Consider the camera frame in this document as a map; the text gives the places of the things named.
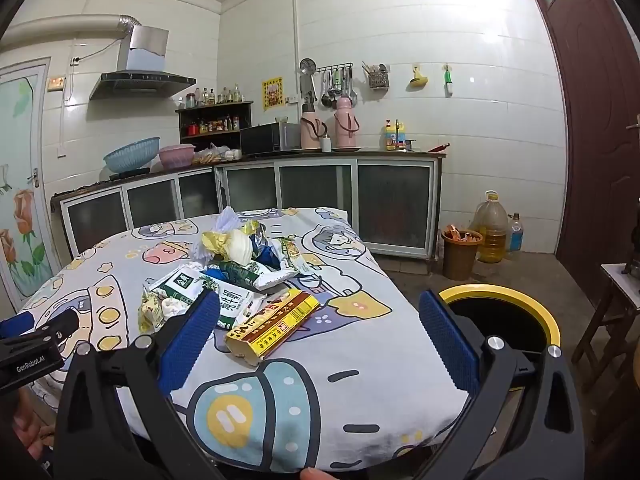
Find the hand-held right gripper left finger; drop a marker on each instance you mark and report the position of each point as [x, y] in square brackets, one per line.
[187, 345]

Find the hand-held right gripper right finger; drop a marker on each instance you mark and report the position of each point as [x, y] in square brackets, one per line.
[447, 345]

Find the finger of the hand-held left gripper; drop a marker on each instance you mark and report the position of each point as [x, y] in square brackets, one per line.
[52, 326]

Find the yellow rimmed black bin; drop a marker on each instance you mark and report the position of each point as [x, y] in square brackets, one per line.
[530, 312]

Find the person's right hand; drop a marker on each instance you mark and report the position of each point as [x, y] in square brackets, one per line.
[314, 474]

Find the yellow white crumpled packet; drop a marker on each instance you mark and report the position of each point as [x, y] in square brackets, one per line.
[152, 310]

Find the white packet with large print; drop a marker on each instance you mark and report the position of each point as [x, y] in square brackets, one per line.
[235, 307]

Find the white green flat packet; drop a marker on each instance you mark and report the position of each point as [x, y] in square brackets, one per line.
[175, 282]

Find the yellow red carton box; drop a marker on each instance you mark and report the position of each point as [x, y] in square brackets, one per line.
[272, 327]

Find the brown waste bin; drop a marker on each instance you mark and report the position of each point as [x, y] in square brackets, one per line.
[460, 257]

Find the green white crumpled packet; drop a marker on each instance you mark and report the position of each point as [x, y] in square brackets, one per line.
[250, 275]

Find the yellow crumpled wrapper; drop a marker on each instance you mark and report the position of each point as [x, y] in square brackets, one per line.
[214, 241]

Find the large cooking oil jug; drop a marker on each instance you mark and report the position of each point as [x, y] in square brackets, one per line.
[491, 232]

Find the bottle of blue liquid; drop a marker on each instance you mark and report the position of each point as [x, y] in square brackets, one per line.
[515, 235]

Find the white crumpled plastic bag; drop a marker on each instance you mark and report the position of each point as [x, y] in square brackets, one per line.
[229, 217]

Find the cartoon printed tablecloth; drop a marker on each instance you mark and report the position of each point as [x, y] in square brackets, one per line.
[310, 400]

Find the yellow green snack packet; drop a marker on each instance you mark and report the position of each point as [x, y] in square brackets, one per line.
[292, 255]

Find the flower painted glass door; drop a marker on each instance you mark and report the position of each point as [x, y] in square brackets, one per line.
[20, 185]

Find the wooden stool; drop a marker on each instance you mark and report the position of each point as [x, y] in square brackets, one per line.
[612, 310]

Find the blue plastic basin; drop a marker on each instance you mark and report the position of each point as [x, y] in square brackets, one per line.
[131, 155]

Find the pink plastic basin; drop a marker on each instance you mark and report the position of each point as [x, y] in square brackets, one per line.
[176, 156]

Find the clear bag of food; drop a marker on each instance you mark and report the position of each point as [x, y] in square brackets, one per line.
[215, 154]

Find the kitchen counter cabinet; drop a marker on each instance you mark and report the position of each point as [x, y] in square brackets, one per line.
[320, 195]

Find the yellow detergent bottle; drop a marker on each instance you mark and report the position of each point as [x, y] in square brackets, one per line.
[391, 136]

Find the black microwave oven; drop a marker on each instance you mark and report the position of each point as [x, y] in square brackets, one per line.
[265, 139]

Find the row of seasoning jars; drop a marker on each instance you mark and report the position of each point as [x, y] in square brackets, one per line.
[215, 125]

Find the white cup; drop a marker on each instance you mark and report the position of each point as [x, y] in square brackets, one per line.
[326, 144]

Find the dark wooden spice rack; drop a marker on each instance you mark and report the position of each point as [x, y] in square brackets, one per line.
[216, 110]

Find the pink thermos with brown lid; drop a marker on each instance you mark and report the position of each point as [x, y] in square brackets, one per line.
[311, 132]

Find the row of condiment bottles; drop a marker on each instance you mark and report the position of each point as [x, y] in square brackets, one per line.
[215, 96]

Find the green white brush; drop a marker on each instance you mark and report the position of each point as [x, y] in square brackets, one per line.
[448, 82]

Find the brown wooden door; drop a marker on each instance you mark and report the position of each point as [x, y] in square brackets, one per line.
[600, 125]

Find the steel range hood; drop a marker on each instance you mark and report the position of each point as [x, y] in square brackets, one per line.
[142, 65]

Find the steel strainer ladle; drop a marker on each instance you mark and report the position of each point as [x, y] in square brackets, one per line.
[307, 67]

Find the orange wall switch box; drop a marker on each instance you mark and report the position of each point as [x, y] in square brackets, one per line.
[56, 82]

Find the yellow wall poster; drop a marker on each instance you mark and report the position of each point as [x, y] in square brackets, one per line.
[272, 94]

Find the yellow wall scoop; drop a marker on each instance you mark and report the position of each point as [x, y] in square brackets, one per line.
[417, 80]

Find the rail of hanging utensils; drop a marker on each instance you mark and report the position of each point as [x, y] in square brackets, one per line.
[336, 85]

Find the silver exhaust duct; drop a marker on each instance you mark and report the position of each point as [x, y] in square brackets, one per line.
[65, 27]

